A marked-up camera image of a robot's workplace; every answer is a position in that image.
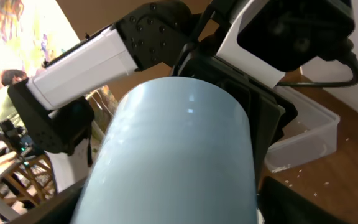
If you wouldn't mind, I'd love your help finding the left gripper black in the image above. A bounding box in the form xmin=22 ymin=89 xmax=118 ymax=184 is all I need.
xmin=171 ymin=51 xmax=298 ymax=182

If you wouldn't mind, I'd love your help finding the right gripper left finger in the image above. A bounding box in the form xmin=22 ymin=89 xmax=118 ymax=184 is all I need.
xmin=9 ymin=178 xmax=86 ymax=224

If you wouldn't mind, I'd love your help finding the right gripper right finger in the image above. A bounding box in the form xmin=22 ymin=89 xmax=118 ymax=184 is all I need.
xmin=257 ymin=177 xmax=346 ymax=224

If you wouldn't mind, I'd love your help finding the light blue cup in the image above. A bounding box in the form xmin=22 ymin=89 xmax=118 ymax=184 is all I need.
xmin=71 ymin=77 xmax=257 ymax=224

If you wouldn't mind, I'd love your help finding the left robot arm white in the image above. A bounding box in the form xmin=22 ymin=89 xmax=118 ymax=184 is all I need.
xmin=7 ymin=1 xmax=298 ymax=189

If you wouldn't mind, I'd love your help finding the wooden furniture in background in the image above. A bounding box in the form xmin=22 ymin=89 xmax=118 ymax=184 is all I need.
xmin=0 ymin=152 xmax=57 ymax=223

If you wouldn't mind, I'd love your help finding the clear plastic bin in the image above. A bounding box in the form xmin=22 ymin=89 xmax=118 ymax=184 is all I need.
xmin=264 ymin=86 xmax=341 ymax=173

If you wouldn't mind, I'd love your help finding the person in background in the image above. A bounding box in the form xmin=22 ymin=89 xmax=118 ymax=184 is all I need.
xmin=0 ymin=69 xmax=27 ymax=128

